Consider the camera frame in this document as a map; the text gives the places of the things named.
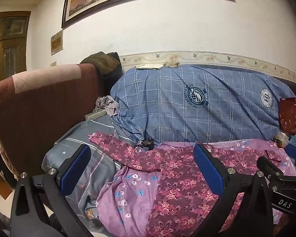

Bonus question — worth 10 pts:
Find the dark olive garment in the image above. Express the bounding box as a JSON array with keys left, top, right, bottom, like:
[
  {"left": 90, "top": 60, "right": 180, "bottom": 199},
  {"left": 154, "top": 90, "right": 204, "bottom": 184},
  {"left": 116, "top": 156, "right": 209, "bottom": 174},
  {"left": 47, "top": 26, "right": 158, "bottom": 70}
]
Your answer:
[{"left": 80, "top": 51, "right": 123, "bottom": 86}]

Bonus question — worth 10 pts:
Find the wooden door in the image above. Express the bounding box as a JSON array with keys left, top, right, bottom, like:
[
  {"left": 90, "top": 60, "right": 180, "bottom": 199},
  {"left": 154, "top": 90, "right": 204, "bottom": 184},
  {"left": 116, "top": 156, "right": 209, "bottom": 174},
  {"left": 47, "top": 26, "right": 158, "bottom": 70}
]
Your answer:
[{"left": 0, "top": 11, "right": 31, "bottom": 86}]

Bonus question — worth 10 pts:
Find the red plastic bag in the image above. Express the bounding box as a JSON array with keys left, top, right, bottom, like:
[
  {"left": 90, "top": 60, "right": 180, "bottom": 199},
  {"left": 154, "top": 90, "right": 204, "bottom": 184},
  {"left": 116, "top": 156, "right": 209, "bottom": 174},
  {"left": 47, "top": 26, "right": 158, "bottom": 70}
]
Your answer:
[{"left": 278, "top": 97, "right": 296, "bottom": 135}]

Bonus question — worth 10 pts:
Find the maroon floral garment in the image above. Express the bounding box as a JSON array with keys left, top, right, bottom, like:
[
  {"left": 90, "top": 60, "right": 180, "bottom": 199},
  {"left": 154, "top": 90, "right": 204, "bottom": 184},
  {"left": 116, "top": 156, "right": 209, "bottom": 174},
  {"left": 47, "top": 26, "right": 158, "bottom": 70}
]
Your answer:
[{"left": 87, "top": 131, "right": 283, "bottom": 237}]

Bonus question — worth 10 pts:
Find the red-brown sofa armrest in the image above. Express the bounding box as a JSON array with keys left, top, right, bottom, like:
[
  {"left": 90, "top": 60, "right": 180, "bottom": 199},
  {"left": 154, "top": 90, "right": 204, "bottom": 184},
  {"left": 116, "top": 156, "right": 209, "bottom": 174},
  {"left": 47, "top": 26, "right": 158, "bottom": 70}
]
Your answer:
[{"left": 0, "top": 63, "right": 101, "bottom": 178}]

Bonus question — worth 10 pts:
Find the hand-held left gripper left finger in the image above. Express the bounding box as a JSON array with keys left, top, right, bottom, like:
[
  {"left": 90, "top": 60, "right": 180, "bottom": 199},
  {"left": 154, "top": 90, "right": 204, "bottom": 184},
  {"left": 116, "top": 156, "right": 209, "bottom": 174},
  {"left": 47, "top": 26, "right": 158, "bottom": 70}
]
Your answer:
[{"left": 10, "top": 144, "right": 92, "bottom": 237}]

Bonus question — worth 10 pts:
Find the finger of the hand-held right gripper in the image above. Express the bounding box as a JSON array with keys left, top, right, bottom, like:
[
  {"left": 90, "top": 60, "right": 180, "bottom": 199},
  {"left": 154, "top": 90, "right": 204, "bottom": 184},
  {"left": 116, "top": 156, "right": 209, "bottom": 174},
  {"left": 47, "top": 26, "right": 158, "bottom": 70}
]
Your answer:
[
  {"left": 285, "top": 144, "right": 296, "bottom": 169},
  {"left": 257, "top": 156, "right": 290, "bottom": 181}
]

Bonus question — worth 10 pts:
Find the pale flat box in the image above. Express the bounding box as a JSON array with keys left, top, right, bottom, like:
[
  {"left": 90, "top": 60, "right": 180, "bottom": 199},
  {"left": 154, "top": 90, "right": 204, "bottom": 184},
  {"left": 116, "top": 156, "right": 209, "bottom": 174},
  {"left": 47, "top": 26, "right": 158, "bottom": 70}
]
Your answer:
[{"left": 85, "top": 110, "right": 109, "bottom": 121}]

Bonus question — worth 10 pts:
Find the grey striped quilt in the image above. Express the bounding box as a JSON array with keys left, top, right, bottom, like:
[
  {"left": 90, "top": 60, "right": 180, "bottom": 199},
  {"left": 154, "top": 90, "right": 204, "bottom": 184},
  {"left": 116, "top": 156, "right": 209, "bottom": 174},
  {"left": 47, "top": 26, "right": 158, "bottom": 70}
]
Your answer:
[{"left": 42, "top": 116, "right": 139, "bottom": 228}]

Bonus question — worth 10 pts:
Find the small yellowish box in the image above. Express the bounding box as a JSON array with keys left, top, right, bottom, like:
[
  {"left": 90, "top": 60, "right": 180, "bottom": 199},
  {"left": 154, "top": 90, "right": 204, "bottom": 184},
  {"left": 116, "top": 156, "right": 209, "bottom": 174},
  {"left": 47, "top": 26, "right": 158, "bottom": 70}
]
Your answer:
[{"left": 274, "top": 132, "right": 290, "bottom": 147}]

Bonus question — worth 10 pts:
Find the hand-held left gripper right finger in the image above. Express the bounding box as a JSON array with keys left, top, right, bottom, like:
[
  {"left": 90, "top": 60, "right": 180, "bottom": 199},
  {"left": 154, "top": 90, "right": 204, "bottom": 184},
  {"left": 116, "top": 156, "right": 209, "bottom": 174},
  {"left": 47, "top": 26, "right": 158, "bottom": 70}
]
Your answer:
[{"left": 193, "top": 143, "right": 274, "bottom": 237}]

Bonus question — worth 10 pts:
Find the small wall plaque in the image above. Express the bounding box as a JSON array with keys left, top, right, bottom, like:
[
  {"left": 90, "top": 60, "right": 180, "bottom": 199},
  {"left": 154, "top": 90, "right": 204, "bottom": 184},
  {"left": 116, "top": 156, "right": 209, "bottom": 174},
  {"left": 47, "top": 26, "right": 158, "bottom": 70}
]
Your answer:
[{"left": 51, "top": 29, "right": 64, "bottom": 55}]

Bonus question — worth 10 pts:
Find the purple flowered bed sheet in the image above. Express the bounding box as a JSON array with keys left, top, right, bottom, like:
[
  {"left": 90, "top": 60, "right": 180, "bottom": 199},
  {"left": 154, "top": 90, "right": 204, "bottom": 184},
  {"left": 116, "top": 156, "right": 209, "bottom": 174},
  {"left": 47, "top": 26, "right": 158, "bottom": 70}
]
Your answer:
[{"left": 96, "top": 138, "right": 296, "bottom": 237}]

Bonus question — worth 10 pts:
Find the blue plaid quilt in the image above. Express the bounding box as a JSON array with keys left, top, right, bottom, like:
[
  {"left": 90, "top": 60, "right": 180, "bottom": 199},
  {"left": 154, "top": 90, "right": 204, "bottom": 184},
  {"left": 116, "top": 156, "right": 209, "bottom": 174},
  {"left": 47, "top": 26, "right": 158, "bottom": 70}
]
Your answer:
[{"left": 110, "top": 64, "right": 296, "bottom": 144}]

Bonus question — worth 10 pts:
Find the grey crumpled cloth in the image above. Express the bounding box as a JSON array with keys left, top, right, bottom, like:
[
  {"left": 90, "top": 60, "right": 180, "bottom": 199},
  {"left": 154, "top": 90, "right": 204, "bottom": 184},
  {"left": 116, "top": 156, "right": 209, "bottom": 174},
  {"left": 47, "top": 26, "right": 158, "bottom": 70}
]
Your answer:
[{"left": 94, "top": 95, "right": 119, "bottom": 118}]

